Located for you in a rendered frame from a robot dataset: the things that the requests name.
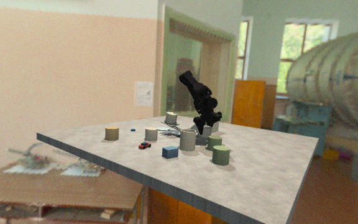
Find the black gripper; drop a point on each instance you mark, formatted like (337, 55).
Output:
(200, 121)

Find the small orange toy car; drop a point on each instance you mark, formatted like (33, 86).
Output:
(144, 145)

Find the blue block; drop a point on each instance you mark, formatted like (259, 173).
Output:
(170, 152)

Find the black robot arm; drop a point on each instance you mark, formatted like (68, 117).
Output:
(201, 95)

